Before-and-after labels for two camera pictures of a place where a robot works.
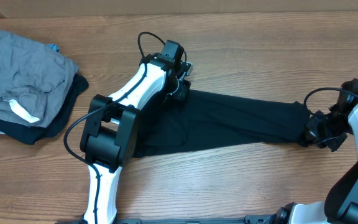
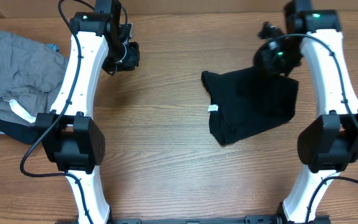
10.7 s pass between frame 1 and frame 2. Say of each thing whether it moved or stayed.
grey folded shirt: stayed
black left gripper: moved
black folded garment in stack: stayed
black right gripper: moved
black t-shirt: moved
